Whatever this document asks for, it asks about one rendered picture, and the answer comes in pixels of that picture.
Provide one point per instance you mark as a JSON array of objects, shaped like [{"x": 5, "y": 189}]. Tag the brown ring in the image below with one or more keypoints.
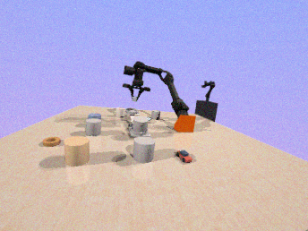
[{"x": 52, "y": 141}]

